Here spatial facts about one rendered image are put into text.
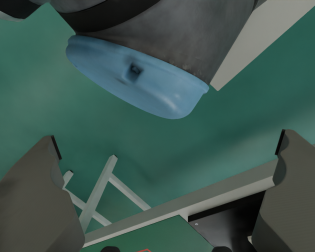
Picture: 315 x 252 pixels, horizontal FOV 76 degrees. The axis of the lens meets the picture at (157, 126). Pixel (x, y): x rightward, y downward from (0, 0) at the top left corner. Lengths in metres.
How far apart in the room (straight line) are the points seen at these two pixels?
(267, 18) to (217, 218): 0.53
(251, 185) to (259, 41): 0.37
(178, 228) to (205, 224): 0.11
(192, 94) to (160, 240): 0.75
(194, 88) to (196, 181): 1.56
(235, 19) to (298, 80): 1.18
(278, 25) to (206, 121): 0.99
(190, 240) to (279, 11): 0.72
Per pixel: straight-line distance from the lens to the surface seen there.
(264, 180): 0.61
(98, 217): 1.98
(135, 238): 0.88
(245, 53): 0.42
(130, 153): 1.58
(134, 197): 1.62
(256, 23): 0.42
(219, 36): 0.17
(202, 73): 0.16
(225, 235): 0.76
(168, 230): 0.80
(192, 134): 1.40
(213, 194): 0.65
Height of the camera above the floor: 1.15
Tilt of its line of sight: 56 degrees down
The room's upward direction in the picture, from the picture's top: 166 degrees counter-clockwise
